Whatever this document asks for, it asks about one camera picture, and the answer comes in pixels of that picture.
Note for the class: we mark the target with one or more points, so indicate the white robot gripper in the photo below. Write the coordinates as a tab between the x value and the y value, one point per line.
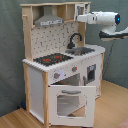
90	18

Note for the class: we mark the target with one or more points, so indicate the white toy microwave door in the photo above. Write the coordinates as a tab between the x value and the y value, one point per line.
80	9

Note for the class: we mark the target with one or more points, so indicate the white oven door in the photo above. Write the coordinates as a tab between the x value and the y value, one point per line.
72	105

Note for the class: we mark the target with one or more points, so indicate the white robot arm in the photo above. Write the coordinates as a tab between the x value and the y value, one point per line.
109	21

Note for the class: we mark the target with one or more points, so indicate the black toy faucet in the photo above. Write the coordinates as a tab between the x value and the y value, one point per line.
71	43

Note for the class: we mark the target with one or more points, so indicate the grey toy sink basin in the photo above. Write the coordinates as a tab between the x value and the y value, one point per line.
79	51

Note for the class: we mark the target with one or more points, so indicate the grey range hood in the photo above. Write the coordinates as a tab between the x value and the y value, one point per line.
48	18

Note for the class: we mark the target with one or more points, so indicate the grey ice dispenser panel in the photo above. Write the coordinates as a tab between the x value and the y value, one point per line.
91	73

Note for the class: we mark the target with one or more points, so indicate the right grey stove knob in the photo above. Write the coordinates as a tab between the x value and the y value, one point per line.
74	69

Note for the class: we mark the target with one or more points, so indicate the grey stove knob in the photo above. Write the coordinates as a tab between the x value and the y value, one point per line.
74	69
56	75

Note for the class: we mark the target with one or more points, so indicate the black toy stovetop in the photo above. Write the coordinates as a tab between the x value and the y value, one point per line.
52	59

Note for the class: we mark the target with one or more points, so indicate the left grey stove knob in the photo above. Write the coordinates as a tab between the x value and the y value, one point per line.
56	75

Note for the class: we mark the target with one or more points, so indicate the grey cabinet door handle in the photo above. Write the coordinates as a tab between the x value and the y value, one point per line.
84	81

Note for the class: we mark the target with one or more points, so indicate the wooden toy kitchen frame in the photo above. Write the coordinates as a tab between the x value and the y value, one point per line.
45	40

